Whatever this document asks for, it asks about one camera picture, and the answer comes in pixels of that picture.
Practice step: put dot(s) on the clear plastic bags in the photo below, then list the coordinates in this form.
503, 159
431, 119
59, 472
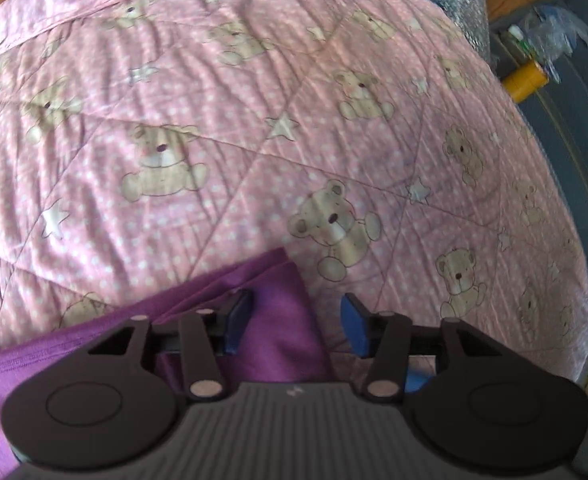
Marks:
558, 30

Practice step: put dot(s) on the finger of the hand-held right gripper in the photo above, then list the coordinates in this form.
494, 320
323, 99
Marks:
416, 381

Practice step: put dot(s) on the yellow tape roll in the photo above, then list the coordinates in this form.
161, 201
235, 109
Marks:
526, 80

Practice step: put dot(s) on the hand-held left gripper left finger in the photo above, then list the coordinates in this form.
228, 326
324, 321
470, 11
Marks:
238, 320

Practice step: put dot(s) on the pink bear-printed blanket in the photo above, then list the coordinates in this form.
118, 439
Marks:
224, 110

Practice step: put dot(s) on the clear bubble wrap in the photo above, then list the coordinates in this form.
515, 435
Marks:
448, 0

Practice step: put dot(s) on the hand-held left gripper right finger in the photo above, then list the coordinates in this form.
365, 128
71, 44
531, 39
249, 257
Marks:
354, 325

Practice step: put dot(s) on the purple garment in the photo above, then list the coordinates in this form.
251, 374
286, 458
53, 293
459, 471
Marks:
274, 320

